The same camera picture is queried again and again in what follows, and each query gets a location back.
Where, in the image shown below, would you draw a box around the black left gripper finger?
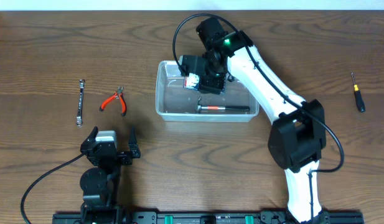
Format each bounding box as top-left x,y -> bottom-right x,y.
128,126 -> 139,152
82,126 -> 98,146

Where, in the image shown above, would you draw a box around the claw hammer orange black handle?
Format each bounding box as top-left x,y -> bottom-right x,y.
196,97 -> 250,113

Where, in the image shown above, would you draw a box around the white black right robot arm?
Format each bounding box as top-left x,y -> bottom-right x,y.
176,14 -> 326,223

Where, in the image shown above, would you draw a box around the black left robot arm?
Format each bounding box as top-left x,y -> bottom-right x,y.
75,127 -> 141,223

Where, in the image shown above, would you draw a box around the silver combination wrench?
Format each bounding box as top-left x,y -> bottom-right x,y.
76,80 -> 85,127

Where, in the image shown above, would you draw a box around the black yellow screwdriver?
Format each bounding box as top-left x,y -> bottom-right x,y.
351,72 -> 366,113

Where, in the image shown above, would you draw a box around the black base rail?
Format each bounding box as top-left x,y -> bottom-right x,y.
52,208 -> 365,224

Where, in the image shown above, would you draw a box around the clear plastic container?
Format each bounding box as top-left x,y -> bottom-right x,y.
156,60 -> 260,122

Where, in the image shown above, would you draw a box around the red handled cutting pliers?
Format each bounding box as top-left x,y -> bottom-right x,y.
99,86 -> 127,116

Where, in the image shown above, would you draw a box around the blue precision screwdriver set case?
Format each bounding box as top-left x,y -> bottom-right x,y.
183,73 -> 200,91

